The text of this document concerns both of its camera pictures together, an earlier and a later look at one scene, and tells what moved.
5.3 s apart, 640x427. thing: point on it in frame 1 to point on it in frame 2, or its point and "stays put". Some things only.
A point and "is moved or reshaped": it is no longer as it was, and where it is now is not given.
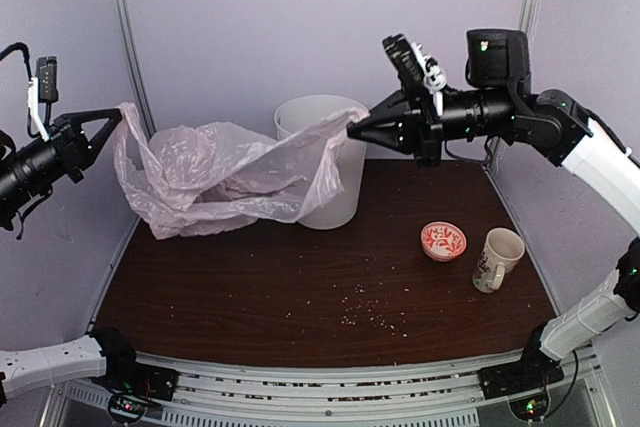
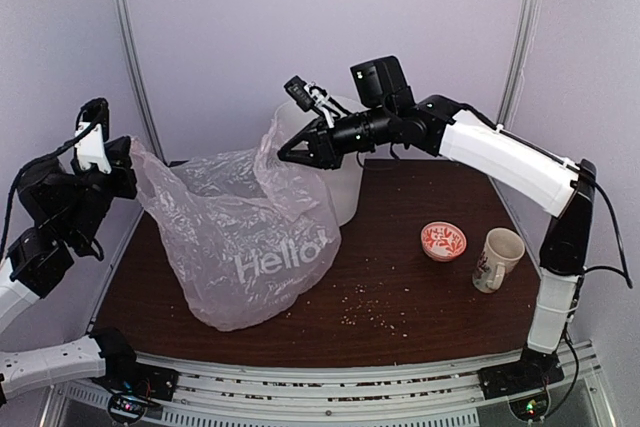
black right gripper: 405,133 to 322,152
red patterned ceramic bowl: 442,241 stays put
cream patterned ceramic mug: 503,248 stays put
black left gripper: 70,146 to 119,154
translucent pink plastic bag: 189,180 is moved or reshaped
